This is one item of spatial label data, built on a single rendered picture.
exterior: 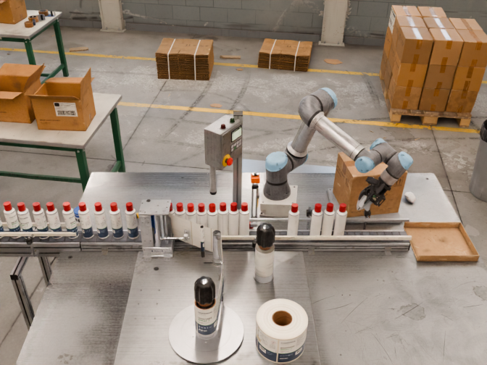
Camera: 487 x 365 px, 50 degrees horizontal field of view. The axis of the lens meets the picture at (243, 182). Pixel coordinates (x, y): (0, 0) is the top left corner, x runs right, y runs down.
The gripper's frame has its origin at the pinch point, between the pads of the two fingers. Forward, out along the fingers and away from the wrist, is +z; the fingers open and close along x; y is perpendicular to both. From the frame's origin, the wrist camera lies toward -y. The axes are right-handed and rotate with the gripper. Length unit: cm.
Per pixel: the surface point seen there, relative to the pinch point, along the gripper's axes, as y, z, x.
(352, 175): -19.0, -4.6, -3.4
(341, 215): 3.7, 6.4, -6.3
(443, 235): -6, -4, 54
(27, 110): -130, 118, -174
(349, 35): -518, 34, 126
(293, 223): 4.3, 22.2, -24.1
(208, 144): -1, 7, -80
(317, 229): 4.1, 19.8, -11.5
